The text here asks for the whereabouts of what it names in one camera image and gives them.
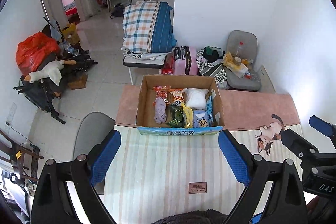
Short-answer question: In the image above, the red plastic bag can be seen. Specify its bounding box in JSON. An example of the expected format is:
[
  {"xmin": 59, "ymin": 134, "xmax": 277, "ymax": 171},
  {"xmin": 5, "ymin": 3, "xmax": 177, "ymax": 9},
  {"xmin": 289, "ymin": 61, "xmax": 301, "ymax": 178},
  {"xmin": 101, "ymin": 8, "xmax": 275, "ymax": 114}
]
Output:
[{"xmin": 15, "ymin": 32, "xmax": 60, "ymax": 76}]

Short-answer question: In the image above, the orange sunflower seed packet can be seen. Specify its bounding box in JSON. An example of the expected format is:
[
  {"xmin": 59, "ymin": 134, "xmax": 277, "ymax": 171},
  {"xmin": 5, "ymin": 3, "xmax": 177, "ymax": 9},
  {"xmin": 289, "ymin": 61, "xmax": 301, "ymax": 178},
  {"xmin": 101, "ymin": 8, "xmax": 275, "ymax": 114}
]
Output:
[{"xmin": 169, "ymin": 89, "xmax": 185, "ymax": 106}]

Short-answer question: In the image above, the yellow paper bag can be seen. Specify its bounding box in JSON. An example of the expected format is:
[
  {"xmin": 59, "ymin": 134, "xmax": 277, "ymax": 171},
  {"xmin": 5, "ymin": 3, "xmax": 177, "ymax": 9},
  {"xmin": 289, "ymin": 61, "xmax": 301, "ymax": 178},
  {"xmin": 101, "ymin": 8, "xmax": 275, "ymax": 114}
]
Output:
[{"xmin": 62, "ymin": 23, "xmax": 80, "ymax": 45}]

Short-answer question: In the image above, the yellow snack bag on chair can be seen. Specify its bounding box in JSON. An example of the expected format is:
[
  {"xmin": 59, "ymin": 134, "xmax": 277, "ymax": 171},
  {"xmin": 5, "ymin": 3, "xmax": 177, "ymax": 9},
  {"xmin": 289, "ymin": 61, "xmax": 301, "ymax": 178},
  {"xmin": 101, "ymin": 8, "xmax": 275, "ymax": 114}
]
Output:
[{"xmin": 222, "ymin": 52, "xmax": 248, "ymax": 79}]

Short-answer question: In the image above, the yellow patterned pouch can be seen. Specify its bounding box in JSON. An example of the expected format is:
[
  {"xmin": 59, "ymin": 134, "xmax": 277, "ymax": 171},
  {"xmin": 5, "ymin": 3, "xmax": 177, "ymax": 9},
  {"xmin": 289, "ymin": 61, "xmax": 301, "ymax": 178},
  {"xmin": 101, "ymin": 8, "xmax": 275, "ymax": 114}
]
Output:
[{"xmin": 182, "ymin": 103, "xmax": 194, "ymax": 128}]

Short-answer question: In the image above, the green snack packet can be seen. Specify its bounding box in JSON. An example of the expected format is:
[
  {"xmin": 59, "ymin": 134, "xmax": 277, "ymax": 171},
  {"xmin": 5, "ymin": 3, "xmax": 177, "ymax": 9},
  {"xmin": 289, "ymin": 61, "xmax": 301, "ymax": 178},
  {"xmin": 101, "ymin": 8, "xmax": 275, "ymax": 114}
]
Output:
[{"xmin": 166, "ymin": 105, "xmax": 183, "ymax": 128}]

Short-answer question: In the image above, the dark fleece garment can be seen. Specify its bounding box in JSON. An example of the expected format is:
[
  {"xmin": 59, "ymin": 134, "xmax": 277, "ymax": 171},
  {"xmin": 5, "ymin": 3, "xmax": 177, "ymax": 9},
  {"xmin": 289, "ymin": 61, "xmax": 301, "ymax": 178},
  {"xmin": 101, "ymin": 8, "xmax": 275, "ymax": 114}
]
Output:
[{"xmin": 154, "ymin": 209, "xmax": 228, "ymax": 224}]

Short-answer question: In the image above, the grey chair beside table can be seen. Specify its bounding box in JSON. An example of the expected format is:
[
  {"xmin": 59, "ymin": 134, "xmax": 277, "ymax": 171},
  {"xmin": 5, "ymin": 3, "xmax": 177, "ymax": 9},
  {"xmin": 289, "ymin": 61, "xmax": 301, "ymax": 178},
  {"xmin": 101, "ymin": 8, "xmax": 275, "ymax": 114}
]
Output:
[{"xmin": 73, "ymin": 111, "xmax": 116, "ymax": 159}]

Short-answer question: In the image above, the white goose plush toy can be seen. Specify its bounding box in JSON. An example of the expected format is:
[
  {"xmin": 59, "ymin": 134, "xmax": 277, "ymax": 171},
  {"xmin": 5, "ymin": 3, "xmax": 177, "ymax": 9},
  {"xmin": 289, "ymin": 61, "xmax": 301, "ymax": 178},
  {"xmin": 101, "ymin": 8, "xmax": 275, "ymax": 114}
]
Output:
[{"xmin": 24, "ymin": 60, "xmax": 77, "ymax": 86}]

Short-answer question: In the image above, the white plastic soft pack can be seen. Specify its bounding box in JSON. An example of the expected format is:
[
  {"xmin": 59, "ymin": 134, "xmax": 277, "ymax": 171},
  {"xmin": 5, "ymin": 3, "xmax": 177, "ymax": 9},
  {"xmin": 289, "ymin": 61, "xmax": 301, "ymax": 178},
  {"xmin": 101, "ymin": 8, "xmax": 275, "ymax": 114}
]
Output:
[{"xmin": 183, "ymin": 88, "xmax": 209, "ymax": 110}]

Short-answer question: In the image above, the red snack packet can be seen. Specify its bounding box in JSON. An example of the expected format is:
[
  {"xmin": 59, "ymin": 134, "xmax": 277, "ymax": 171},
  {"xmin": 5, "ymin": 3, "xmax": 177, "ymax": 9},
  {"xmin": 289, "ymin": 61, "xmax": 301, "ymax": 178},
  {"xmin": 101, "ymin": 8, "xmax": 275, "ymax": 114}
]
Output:
[{"xmin": 153, "ymin": 86, "xmax": 171, "ymax": 105}]

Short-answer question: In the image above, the small cardboard box on floor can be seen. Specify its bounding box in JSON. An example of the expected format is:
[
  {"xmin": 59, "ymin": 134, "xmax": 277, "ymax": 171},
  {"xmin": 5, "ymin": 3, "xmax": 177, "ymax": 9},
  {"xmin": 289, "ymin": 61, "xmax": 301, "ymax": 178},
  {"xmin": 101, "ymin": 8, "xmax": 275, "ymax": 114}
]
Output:
[{"xmin": 68, "ymin": 72, "xmax": 88, "ymax": 90}]

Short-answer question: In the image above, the light blue tissue pack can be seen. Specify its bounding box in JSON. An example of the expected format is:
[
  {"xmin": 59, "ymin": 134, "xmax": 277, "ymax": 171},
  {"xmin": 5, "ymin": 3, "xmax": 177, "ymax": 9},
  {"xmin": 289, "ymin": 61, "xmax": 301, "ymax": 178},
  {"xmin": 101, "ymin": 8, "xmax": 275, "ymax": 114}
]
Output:
[{"xmin": 193, "ymin": 110, "xmax": 209, "ymax": 128}]

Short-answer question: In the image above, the lilac knitted cloth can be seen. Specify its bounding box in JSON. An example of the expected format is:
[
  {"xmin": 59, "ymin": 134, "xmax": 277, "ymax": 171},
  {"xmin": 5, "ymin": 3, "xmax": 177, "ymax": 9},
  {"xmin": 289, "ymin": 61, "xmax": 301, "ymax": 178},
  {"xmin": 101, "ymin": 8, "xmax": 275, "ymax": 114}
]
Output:
[{"xmin": 154, "ymin": 98, "xmax": 167, "ymax": 124}]

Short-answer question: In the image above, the brown label patch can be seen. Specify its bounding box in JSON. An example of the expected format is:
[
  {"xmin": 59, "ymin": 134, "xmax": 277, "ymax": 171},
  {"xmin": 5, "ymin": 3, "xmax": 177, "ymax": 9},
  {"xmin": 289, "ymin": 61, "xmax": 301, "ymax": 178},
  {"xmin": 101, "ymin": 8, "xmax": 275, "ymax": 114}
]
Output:
[{"xmin": 188, "ymin": 182, "xmax": 207, "ymax": 194}]

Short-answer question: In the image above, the blue striped folded quilt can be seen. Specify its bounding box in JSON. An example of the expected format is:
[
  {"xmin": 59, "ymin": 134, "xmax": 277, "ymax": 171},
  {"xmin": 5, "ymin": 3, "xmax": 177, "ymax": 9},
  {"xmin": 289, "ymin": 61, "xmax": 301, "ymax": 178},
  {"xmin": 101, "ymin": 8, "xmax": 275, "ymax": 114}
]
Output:
[{"xmin": 150, "ymin": 2, "xmax": 177, "ymax": 53}]

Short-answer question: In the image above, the plaid folded quilt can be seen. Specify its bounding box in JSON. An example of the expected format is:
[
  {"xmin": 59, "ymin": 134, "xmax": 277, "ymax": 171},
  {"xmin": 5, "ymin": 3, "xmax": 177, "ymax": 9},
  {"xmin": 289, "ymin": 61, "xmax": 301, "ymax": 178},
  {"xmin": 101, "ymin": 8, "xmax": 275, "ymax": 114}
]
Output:
[{"xmin": 122, "ymin": 2, "xmax": 159, "ymax": 53}]

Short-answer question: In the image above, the plastic bottle red cap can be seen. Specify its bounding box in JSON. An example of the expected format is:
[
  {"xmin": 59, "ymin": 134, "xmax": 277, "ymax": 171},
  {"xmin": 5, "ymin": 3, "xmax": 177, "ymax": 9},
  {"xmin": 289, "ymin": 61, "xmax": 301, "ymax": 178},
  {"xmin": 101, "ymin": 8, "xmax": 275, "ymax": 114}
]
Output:
[{"xmin": 235, "ymin": 42, "xmax": 245, "ymax": 58}]

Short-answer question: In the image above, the wooden stool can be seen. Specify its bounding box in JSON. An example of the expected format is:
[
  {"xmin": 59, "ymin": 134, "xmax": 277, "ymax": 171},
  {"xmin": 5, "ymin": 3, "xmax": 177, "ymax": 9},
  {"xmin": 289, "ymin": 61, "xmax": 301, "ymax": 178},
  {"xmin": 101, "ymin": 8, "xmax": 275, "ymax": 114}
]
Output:
[{"xmin": 1, "ymin": 131, "xmax": 44, "ymax": 183}]

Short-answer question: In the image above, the open cardboard box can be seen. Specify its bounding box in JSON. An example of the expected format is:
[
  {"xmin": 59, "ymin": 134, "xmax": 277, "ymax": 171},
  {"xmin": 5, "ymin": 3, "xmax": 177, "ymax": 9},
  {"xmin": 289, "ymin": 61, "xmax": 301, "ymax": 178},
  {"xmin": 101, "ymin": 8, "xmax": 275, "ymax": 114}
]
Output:
[{"xmin": 135, "ymin": 75, "xmax": 224, "ymax": 136}]

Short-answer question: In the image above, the black stroller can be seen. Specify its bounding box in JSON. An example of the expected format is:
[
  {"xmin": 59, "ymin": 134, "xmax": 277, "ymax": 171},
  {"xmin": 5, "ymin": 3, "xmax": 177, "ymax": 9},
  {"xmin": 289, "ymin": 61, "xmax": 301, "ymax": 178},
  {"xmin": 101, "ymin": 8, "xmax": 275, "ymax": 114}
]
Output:
[{"xmin": 13, "ymin": 18, "xmax": 98, "ymax": 124}]

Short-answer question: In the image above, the pink suitcase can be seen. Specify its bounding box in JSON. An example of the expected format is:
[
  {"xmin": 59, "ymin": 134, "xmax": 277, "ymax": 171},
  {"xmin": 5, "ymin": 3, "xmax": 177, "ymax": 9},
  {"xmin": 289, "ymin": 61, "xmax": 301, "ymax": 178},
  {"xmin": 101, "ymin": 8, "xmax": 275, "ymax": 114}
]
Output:
[{"xmin": 173, "ymin": 46, "xmax": 198, "ymax": 76}]

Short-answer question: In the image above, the grey chair in corner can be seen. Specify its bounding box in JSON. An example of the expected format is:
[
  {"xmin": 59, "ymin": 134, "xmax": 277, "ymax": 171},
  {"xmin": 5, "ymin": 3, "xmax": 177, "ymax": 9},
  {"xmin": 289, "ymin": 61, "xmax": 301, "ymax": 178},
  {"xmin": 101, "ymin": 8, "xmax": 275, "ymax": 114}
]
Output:
[{"xmin": 224, "ymin": 30, "xmax": 261, "ymax": 92}]

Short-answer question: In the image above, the folding bed frame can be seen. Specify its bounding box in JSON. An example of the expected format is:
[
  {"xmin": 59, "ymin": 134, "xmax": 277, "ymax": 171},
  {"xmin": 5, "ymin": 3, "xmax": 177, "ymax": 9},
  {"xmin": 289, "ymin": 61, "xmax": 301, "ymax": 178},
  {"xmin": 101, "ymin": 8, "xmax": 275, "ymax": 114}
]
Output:
[{"xmin": 122, "ymin": 51, "xmax": 173, "ymax": 85}]

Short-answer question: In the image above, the black white patterned bag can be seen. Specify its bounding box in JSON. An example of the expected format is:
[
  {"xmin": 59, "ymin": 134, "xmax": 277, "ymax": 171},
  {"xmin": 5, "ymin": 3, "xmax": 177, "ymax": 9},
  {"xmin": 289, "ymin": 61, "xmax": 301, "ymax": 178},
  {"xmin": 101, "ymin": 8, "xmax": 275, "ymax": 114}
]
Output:
[{"xmin": 196, "ymin": 46, "xmax": 227, "ymax": 89}]

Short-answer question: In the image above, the blue snack packet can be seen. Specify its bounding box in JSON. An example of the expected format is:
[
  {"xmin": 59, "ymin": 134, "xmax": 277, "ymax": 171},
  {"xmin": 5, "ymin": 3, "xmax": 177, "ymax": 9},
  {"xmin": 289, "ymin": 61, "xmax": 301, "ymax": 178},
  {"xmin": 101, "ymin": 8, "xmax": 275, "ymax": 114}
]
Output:
[{"xmin": 207, "ymin": 95, "xmax": 214, "ymax": 127}]

